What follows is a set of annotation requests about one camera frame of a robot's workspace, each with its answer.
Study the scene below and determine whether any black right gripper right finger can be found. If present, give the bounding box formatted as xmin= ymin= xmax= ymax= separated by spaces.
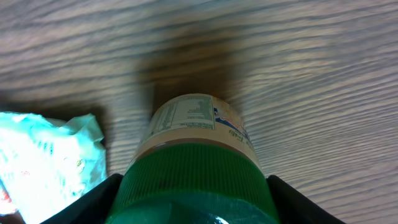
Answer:
xmin=267 ymin=175 xmax=345 ymax=224

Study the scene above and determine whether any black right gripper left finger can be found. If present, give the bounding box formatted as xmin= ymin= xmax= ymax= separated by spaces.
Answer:
xmin=42 ymin=174 xmax=123 ymax=224

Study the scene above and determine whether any teal wet wipes packet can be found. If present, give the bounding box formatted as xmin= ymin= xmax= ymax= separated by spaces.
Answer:
xmin=1 ymin=111 xmax=107 ymax=223

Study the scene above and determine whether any green lid jar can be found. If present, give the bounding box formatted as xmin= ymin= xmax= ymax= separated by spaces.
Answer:
xmin=106 ymin=94 xmax=280 ymax=223

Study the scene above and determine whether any orange tissue packet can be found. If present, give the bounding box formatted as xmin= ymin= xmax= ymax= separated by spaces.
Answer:
xmin=0 ymin=184 xmax=17 ymax=216

